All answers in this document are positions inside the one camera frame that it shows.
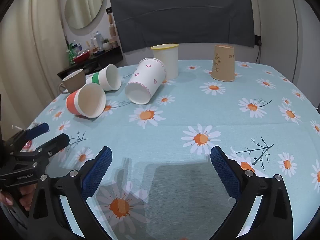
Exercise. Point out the brown paper cup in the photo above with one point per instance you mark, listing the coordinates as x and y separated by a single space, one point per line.
223 63

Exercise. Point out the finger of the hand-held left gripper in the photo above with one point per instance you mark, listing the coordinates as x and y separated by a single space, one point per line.
37 130
53 143

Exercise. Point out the dark grey hanging cloth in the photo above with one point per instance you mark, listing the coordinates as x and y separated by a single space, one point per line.
180 15

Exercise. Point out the green bottle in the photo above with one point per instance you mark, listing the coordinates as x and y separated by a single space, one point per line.
70 53

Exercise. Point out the white cup with yellow rim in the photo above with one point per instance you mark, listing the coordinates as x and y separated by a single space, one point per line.
167 61

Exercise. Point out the brown mug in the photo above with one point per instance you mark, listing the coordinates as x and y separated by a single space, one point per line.
73 81

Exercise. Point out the small potted plant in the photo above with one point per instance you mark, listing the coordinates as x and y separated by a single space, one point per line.
106 44

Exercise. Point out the white cup with orange band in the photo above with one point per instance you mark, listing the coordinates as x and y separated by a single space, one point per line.
86 102

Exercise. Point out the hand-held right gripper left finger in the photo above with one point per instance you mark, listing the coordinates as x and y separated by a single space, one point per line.
100 172

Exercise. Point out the white refrigerator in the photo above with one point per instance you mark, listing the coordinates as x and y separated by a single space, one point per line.
285 42

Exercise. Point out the person's left hand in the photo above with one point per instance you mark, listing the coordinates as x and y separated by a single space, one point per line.
25 197

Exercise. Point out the white cup with green band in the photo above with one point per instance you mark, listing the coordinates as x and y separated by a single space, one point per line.
108 77

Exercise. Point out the dark side shelf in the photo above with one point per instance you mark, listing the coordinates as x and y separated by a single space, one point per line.
105 57

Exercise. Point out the white cup with pink hearts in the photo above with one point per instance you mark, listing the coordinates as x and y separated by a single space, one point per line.
146 82

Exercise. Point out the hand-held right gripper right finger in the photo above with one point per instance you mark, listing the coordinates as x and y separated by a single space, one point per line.
223 173

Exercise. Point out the light blue daisy tablecloth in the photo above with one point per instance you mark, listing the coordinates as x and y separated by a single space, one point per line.
190 120

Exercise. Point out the red bowl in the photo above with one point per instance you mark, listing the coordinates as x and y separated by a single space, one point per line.
81 58

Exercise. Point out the round wall mirror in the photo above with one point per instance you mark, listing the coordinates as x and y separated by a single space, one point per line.
83 2

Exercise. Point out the cream curtain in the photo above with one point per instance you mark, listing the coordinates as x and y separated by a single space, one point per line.
30 50

